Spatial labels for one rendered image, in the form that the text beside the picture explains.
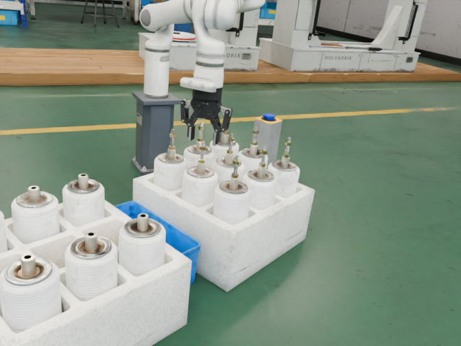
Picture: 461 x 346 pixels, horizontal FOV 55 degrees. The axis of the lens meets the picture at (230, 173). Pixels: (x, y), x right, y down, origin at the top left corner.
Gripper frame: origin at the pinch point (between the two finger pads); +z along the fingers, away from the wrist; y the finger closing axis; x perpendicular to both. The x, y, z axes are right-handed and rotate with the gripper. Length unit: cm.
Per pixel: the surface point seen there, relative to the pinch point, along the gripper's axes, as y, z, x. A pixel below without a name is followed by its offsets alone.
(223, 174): -4.5, 11.9, -6.5
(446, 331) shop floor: -70, 35, 1
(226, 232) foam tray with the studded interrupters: -13.6, 17.9, 13.0
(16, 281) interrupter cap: 7, 10, 58
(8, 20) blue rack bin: 368, 30, -295
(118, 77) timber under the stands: 129, 30, -153
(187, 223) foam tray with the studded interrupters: -1.0, 21.5, 8.5
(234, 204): -13.2, 12.4, 8.2
